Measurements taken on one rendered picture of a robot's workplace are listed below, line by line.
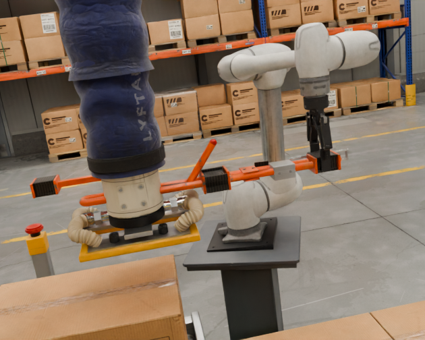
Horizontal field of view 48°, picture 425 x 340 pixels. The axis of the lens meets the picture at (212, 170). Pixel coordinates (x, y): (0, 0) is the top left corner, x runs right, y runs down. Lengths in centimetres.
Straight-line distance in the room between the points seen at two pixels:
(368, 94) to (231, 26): 290
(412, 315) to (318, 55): 110
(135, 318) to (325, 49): 93
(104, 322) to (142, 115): 58
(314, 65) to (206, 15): 716
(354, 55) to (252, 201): 88
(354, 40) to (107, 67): 73
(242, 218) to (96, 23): 117
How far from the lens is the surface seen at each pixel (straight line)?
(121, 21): 129
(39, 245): 203
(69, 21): 132
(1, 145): 1019
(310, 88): 146
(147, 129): 133
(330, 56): 146
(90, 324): 142
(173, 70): 977
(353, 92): 938
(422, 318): 205
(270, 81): 200
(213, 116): 862
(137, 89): 132
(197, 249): 221
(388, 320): 202
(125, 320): 139
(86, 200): 144
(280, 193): 219
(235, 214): 213
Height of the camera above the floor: 165
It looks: 15 degrees down
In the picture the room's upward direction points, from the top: 8 degrees counter-clockwise
